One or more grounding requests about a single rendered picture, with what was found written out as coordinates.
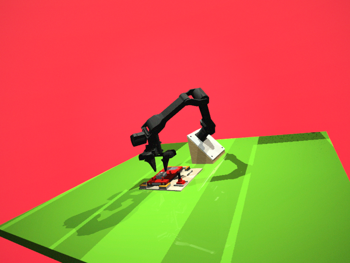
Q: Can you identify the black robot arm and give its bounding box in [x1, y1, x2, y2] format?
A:
[130, 88, 216, 160]

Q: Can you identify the red toy car body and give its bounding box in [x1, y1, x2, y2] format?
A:
[147, 166, 183, 186]

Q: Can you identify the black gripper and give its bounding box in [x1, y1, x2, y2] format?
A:
[138, 140, 176, 172]

